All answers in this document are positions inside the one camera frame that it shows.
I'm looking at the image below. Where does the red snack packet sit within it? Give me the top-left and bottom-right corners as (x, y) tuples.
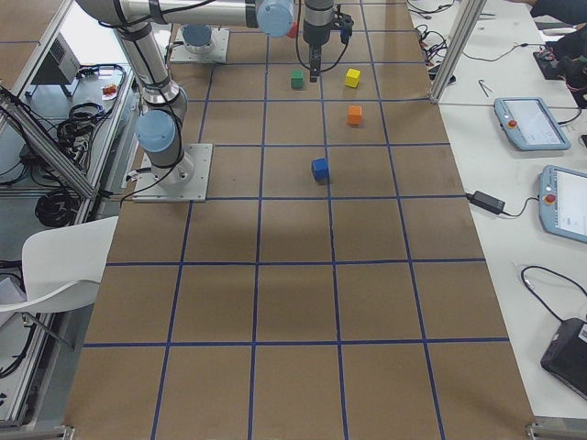
(102, 83), (117, 100)

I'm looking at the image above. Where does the grey control box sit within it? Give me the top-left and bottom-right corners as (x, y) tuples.
(26, 33), (81, 97)

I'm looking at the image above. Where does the orange wooden block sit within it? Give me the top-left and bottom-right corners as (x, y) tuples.
(347, 104), (363, 127)

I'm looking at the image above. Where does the black cable bundle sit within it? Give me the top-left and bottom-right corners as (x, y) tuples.
(35, 187), (82, 230)

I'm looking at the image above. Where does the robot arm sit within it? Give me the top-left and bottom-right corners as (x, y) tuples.
(78, 1), (354, 90)
(78, 1), (194, 187)

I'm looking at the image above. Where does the blue wooden block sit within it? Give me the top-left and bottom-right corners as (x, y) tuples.
(311, 158), (329, 184)

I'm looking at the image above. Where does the white chair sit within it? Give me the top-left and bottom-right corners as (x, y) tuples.
(1, 216), (118, 324)

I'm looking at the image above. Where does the black power adapter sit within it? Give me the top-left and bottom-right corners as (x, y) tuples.
(466, 191), (505, 215)

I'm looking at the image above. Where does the near teach pendant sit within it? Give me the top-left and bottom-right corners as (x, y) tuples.
(538, 165), (586, 243)

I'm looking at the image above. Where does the allen key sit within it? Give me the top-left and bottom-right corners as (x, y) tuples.
(478, 79), (492, 97)

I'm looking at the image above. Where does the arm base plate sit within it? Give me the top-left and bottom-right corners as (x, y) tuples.
(169, 25), (229, 64)
(132, 143), (214, 203)

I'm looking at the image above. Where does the black laptop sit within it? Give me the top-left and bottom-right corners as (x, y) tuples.
(540, 318), (586, 399)

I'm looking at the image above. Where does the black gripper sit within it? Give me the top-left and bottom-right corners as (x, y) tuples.
(303, 0), (353, 83)

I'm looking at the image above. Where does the yellow wooden block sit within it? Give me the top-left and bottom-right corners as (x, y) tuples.
(344, 68), (361, 89)

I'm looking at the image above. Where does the red wooden block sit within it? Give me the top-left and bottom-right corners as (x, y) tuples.
(287, 21), (298, 39)

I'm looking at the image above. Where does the teach pendant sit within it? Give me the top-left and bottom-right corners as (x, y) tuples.
(538, 165), (586, 243)
(493, 97), (570, 151)

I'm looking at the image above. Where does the green wooden block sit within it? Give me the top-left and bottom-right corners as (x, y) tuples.
(290, 70), (305, 90)

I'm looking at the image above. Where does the aluminium frame post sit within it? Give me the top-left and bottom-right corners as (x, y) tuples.
(429, 0), (486, 104)

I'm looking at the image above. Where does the far teach pendant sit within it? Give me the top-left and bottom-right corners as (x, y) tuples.
(493, 97), (570, 151)

